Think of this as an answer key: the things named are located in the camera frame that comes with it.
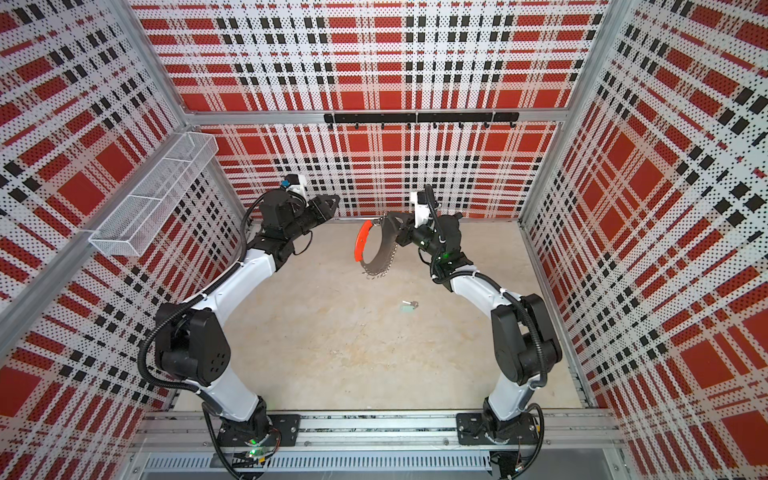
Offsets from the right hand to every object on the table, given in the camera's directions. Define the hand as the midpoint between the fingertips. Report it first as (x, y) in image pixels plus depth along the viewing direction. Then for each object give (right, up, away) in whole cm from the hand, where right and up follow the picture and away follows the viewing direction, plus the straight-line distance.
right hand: (387, 216), depth 79 cm
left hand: (-13, +4, +3) cm, 14 cm away
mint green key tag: (+6, -28, +17) cm, 34 cm away
